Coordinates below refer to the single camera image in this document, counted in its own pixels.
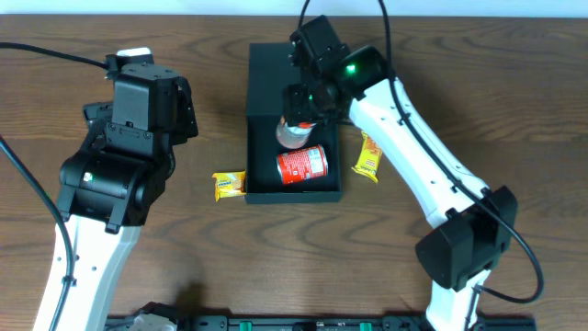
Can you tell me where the red Pringles can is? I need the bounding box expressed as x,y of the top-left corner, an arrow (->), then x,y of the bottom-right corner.
276,117 -> 315,150
277,144 -> 328,185

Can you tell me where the black open box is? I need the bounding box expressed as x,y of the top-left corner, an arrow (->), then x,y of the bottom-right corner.
245,43 -> 342,204

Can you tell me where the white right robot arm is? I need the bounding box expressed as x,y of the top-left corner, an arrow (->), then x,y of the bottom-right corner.
284,44 -> 517,330

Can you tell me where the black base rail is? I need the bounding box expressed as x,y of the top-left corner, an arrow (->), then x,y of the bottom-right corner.
105,314 -> 537,331

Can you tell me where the yellow peanut butter biscuit packet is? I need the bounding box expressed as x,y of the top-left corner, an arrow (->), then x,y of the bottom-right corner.
352,131 -> 382,184

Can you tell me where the yellow almond biscuit packet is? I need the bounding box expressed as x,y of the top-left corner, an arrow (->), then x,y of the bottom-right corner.
212,171 -> 246,201

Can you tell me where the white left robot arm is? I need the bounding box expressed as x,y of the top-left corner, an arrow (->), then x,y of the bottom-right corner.
34,63 -> 198,330

